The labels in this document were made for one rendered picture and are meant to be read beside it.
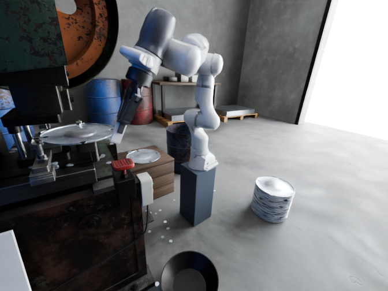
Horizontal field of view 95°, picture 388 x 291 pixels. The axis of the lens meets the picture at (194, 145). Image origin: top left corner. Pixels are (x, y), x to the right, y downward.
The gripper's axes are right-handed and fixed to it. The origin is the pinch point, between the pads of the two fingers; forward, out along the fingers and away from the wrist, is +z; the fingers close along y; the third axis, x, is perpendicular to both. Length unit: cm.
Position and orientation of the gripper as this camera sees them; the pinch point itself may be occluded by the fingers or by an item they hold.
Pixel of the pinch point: (118, 132)
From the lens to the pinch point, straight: 61.7
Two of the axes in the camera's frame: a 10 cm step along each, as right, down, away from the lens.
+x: -7.5, -2.5, -6.2
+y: -5.3, -3.3, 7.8
